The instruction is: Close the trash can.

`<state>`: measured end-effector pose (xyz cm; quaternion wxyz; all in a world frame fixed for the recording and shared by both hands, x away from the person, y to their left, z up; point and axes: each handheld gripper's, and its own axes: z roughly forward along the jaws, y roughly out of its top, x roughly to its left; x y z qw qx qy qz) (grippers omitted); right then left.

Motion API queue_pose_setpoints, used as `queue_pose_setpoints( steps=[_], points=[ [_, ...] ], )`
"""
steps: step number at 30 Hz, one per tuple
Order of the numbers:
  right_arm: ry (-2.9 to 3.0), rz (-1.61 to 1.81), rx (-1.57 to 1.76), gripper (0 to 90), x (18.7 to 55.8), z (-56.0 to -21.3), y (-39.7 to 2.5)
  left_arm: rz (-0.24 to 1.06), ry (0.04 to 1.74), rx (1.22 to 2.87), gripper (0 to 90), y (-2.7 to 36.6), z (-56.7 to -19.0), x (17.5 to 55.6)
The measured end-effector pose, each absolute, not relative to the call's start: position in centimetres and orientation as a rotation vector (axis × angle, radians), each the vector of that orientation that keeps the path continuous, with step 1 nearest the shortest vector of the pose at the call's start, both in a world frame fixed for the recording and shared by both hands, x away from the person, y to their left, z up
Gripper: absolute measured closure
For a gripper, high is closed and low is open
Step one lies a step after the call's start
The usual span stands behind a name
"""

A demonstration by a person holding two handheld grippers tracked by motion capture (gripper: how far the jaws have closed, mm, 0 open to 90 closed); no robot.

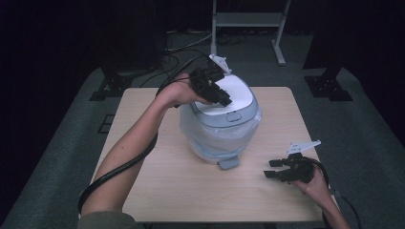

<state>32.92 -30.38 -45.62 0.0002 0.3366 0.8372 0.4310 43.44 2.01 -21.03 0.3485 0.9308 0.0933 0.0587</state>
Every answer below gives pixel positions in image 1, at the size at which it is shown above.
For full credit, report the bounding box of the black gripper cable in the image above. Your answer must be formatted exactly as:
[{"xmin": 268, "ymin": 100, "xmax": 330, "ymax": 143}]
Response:
[
  {"xmin": 305, "ymin": 156, "xmax": 363, "ymax": 229},
  {"xmin": 77, "ymin": 56, "xmax": 208, "ymax": 216}
]

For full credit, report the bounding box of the white metal stand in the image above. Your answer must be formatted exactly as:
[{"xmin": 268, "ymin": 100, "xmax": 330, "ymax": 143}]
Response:
[{"xmin": 209, "ymin": 0, "xmax": 292, "ymax": 67}]

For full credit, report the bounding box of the dark floor hatch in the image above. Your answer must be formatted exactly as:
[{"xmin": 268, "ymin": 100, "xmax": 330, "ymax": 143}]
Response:
[{"xmin": 97, "ymin": 114, "xmax": 116, "ymax": 135}]

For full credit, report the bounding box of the black stand base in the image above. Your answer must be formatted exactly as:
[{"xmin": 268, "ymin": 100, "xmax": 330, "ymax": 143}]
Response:
[
  {"xmin": 304, "ymin": 65, "xmax": 353, "ymax": 102},
  {"xmin": 89, "ymin": 66, "xmax": 136, "ymax": 102}
]

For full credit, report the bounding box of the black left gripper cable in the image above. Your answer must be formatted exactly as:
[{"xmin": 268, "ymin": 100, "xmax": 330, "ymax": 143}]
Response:
[{"xmin": 77, "ymin": 56, "xmax": 208, "ymax": 216}]

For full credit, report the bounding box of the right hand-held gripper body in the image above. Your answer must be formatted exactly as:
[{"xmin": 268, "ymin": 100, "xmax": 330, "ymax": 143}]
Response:
[{"xmin": 280, "ymin": 139, "xmax": 322, "ymax": 185}]

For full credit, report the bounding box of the black floor cable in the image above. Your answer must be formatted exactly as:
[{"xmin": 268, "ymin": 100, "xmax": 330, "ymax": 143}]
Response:
[{"xmin": 139, "ymin": 49, "xmax": 192, "ymax": 89}]

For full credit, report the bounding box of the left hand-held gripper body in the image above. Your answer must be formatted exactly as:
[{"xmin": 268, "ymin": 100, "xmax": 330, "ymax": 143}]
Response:
[{"xmin": 188, "ymin": 53, "xmax": 233, "ymax": 100}]

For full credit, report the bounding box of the clear plastic bin liner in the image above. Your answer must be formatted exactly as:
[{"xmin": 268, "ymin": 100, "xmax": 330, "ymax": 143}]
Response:
[{"xmin": 180, "ymin": 101, "xmax": 263, "ymax": 166}]

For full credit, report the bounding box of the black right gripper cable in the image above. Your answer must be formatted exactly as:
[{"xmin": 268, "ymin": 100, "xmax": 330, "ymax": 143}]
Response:
[{"xmin": 305, "ymin": 156, "xmax": 363, "ymax": 229}]

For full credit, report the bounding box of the olive sleeve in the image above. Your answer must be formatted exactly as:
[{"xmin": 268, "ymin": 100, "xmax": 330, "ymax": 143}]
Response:
[{"xmin": 76, "ymin": 211, "xmax": 139, "ymax": 229}]

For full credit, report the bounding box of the person's left hand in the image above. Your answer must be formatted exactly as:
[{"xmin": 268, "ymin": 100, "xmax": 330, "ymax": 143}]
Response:
[{"xmin": 155, "ymin": 73, "xmax": 214, "ymax": 110}]

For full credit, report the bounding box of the grey floor cable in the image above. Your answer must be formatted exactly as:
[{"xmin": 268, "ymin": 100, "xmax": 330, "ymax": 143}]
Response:
[{"xmin": 164, "ymin": 31, "xmax": 214, "ymax": 53}]

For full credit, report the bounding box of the person's right hand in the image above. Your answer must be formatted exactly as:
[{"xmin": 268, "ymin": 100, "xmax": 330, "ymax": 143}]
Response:
[{"xmin": 290, "ymin": 170, "xmax": 330, "ymax": 205}]

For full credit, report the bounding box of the white and grey pedal trash can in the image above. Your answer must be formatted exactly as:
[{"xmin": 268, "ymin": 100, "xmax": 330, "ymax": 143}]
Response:
[{"xmin": 180, "ymin": 71, "xmax": 263, "ymax": 172}]

